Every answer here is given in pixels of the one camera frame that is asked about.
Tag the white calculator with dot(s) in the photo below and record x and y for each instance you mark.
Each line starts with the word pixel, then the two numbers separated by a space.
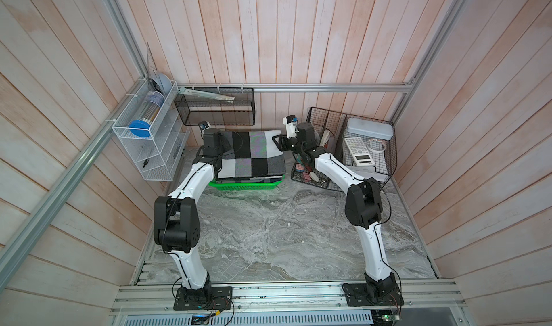
pixel 359 151

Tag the aluminium front rail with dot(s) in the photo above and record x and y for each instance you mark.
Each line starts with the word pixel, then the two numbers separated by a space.
pixel 421 302

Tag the grey round disc on shelf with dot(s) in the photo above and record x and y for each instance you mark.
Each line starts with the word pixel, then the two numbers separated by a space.
pixel 161 83

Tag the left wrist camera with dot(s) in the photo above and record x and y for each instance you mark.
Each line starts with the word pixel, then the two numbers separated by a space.
pixel 204 125

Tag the white flat box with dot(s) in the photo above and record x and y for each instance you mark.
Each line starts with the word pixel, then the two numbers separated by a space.
pixel 379 171

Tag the black mesh wall basket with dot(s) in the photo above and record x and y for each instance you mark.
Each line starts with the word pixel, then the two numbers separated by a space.
pixel 241 112

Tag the white plastic lidded container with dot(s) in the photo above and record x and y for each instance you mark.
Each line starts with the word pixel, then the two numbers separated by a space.
pixel 370 129

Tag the grey blue plaid scarf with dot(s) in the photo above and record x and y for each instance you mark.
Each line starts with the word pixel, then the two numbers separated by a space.
pixel 250 180

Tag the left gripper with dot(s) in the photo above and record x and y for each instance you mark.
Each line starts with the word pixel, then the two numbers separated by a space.
pixel 221 140

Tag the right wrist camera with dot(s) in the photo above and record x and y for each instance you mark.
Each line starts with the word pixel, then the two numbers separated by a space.
pixel 290 123

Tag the black wire desk organizer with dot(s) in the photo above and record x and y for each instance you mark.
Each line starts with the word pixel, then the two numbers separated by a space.
pixel 334 123

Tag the white ruler on mesh basket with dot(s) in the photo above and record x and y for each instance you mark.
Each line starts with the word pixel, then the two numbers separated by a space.
pixel 200 95

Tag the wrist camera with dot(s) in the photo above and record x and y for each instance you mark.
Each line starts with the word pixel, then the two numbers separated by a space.
pixel 290 123
pixel 204 125

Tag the green plastic basket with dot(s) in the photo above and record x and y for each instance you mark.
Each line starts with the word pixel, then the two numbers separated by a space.
pixel 240 187

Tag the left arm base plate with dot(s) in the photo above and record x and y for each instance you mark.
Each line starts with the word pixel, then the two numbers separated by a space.
pixel 210 298

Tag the white wire wall shelf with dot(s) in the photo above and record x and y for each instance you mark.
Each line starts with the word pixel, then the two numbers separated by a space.
pixel 151 131

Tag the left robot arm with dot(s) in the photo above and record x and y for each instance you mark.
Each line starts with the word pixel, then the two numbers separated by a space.
pixel 177 227

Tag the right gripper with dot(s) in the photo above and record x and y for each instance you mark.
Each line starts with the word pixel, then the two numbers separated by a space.
pixel 282 141

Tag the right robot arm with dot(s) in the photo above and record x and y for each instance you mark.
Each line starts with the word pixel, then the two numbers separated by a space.
pixel 363 207

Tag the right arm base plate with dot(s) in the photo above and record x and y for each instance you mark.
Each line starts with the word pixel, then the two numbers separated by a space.
pixel 361 295

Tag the black white grey checked scarf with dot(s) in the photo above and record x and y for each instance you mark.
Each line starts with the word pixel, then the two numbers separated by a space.
pixel 251 155

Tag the roll of clear tape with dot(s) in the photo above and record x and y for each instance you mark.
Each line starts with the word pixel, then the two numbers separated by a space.
pixel 377 146

